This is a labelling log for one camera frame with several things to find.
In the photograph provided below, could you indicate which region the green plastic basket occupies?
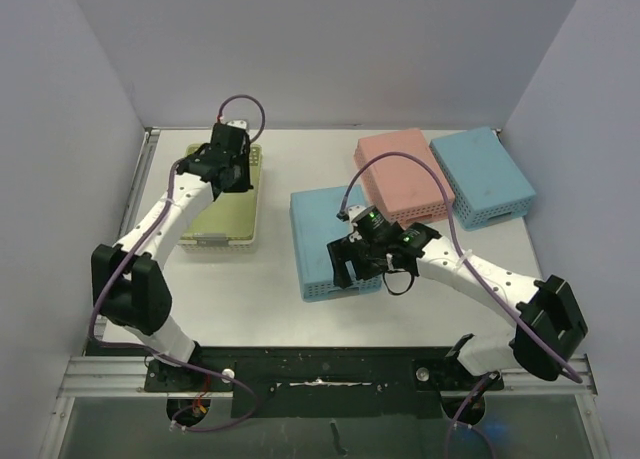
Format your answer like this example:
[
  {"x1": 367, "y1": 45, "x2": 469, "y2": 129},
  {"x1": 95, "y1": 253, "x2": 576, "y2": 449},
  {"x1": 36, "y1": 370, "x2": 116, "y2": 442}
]
[{"x1": 177, "y1": 143, "x2": 264, "y2": 245}]

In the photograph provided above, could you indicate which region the blue plastic basket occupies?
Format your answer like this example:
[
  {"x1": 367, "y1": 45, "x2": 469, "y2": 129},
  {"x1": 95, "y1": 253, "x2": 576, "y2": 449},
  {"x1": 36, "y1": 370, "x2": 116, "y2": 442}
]
[
  {"x1": 289, "y1": 186, "x2": 382, "y2": 302},
  {"x1": 429, "y1": 127, "x2": 536, "y2": 231}
]

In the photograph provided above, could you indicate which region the white plastic basket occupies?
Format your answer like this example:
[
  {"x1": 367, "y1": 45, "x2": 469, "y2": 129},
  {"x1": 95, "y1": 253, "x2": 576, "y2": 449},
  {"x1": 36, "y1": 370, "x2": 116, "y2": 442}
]
[{"x1": 177, "y1": 146, "x2": 264, "y2": 258}]

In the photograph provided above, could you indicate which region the pink plastic basket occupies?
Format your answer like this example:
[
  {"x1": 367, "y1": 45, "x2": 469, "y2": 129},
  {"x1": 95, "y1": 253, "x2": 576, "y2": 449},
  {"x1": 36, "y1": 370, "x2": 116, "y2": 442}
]
[{"x1": 354, "y1": 129, "x2": 455, "y2": 226}]

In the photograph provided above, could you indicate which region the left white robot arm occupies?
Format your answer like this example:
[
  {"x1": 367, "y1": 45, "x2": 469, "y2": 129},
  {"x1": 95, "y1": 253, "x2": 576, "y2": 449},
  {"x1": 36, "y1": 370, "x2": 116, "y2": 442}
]
[{"x1": 91, "y1": 120, "x2": 252, "y2": 390}]

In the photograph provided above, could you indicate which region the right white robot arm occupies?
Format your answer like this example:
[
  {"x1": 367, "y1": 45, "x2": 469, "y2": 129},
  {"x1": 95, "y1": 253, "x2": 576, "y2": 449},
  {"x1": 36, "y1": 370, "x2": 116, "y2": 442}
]
[{"x1": 327, "y1": 206, "x2": 588, "y2": 388}]

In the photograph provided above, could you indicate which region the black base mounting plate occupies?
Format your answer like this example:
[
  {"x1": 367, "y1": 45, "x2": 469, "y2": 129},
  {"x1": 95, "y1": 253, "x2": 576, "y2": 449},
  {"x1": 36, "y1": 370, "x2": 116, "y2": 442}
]
[{"x1": 144, "y1": 347, "x2": 480, "y2": 419}]

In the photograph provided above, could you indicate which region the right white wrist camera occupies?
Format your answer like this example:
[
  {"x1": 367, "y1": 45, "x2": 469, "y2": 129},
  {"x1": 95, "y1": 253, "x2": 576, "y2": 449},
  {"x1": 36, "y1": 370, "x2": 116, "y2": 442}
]
[{"x1": 336, "y1": 205, "x2": 367, "y2": 224}]

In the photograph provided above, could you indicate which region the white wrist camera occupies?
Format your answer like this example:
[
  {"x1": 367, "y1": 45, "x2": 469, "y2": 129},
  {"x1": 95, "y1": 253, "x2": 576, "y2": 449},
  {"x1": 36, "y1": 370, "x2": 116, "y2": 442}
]
[
  {"x1": 227, "y1": 119, "x2": 250, "y2": 132},
  {"x1": 336, "y1": 205, "x2": 367, "y2": 224}
]

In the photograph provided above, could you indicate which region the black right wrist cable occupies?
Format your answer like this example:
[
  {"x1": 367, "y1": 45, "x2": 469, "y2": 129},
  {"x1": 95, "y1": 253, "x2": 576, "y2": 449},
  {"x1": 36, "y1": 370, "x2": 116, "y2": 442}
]
[{"x1": 382, "y1": 271, "x2": 419, "y2": 296}]

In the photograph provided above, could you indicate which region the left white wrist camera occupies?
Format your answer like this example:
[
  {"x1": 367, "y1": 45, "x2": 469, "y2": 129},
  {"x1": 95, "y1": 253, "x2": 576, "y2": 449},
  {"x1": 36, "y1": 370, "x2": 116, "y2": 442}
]
[{"x1": 227, "y1": 119, "x2": 250, "y2": 132}]

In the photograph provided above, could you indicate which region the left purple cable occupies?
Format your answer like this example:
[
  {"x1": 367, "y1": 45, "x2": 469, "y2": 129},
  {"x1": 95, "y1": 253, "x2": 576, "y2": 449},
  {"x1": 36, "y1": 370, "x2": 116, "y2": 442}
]
[{"x1": 88, "y1": 95, "x2": 266, "y2": 350}]

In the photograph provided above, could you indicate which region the aluminium frame rail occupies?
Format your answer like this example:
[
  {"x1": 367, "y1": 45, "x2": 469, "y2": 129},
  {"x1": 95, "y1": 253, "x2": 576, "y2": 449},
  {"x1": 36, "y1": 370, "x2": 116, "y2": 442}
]
[{"x1": 57, "y1": 355, "x2": 597, "y2": 398}]

